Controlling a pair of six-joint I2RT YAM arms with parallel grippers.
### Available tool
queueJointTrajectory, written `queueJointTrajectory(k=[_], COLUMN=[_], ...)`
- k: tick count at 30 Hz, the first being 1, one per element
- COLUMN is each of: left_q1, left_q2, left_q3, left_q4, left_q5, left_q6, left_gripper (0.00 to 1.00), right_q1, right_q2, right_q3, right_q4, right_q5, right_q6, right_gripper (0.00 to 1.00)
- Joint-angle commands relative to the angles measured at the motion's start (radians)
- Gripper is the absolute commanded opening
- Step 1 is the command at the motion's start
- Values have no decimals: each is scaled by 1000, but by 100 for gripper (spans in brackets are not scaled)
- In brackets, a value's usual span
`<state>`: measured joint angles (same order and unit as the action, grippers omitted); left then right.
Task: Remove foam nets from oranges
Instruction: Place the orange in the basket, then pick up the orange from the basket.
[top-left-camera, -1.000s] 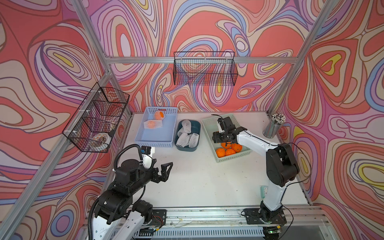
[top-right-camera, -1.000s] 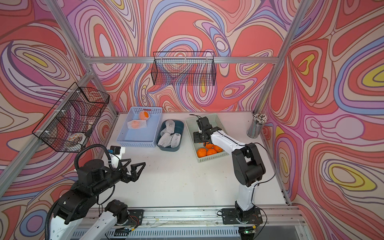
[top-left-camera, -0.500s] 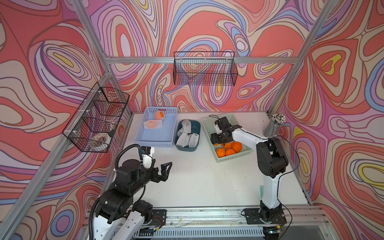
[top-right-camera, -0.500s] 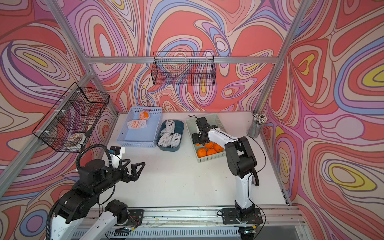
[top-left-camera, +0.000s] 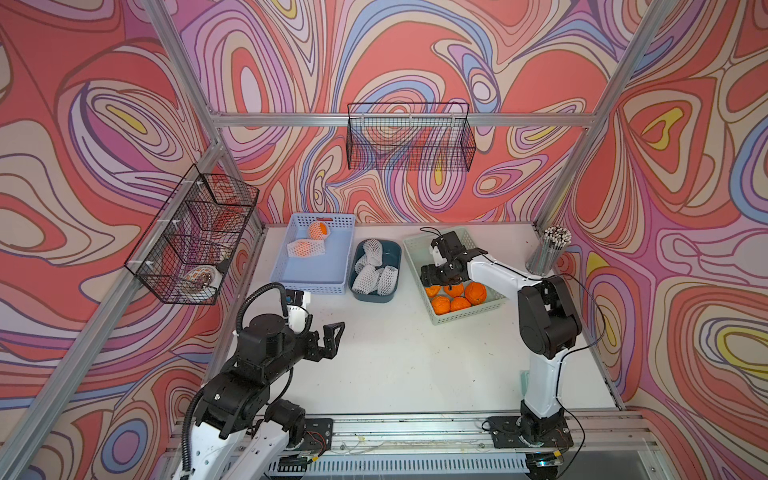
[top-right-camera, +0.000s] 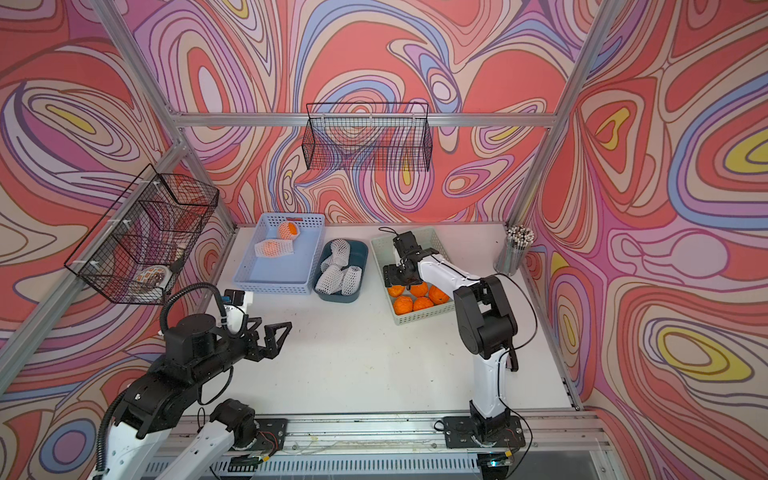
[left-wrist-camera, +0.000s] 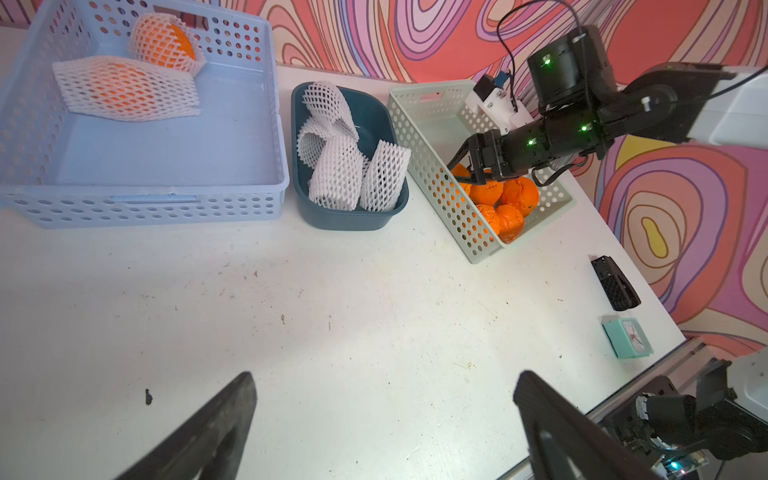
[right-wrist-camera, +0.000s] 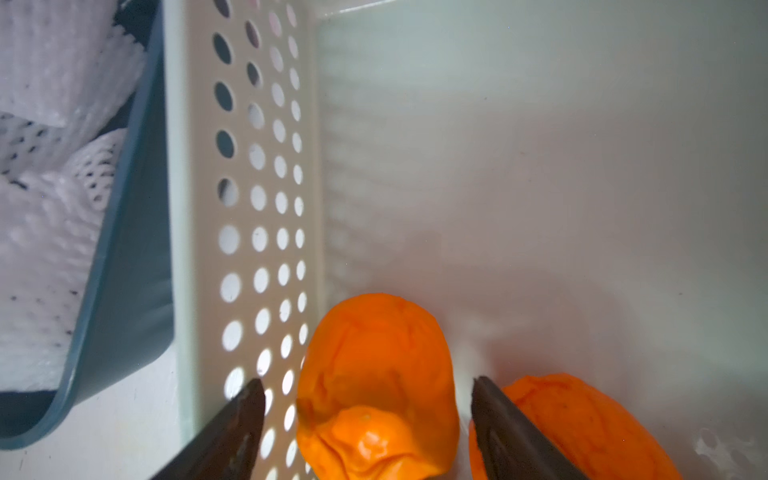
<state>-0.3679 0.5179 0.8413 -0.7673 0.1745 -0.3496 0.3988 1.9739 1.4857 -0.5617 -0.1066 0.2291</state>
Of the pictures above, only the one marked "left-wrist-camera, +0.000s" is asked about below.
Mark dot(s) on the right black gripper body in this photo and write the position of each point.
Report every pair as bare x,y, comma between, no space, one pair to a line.
492,155

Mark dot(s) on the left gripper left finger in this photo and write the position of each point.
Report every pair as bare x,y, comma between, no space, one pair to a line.
210,444

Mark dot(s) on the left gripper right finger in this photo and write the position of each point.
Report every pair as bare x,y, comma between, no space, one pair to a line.
563,443

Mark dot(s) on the white foam net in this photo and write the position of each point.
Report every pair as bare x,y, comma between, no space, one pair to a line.
327,104
336,181
384,177
311,140

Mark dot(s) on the long netted orange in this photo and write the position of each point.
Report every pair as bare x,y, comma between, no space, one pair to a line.
126,90

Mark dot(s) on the small mint alarm clock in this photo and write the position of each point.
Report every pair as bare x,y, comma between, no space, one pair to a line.
627,338

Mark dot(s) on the dark teal plastic tray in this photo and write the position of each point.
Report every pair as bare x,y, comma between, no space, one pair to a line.
373,123

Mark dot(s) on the black stapler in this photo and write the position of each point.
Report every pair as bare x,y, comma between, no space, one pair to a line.
618,290

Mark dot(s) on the lavender perforated plastic basket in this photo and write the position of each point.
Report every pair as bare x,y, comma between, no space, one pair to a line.
218,156

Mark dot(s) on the netted orange top exposed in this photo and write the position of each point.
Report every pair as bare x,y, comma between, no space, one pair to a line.
164,40

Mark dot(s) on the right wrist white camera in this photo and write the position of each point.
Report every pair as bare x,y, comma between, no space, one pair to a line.
490,101

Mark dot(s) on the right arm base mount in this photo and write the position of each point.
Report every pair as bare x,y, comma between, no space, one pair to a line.
673,433

